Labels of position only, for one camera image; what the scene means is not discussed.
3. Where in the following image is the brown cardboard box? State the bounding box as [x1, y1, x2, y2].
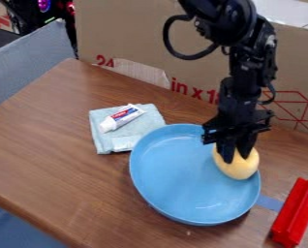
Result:
[74, 0, 308, 133]

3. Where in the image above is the light blue folded cloth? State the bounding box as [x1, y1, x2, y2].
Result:
[90, 104, 166, 154]

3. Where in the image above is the red plastic block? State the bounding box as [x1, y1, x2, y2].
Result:
[271, 177, 308, 248]

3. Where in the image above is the blue plate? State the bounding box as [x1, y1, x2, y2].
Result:
[130, 124, 262, 226]

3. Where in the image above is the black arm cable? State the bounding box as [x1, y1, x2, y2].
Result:
[162, 14, 222, 61]

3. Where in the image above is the yellow ball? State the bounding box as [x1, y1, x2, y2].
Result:
[212, 148, 260, 180]

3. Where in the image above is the blue tape strip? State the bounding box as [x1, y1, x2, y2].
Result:
[256, 195, 284, 212]

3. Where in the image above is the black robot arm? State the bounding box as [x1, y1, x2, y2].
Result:
[170, 0, 278, 163]

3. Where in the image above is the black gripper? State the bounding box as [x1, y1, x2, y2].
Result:
[202, 77, 275, 164]

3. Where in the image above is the black machine with lights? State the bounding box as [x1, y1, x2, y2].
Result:
[0, 0, 78, 53]

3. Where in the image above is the white toothpaste tube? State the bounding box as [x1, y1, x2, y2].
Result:
[99, 104, 146, 134]

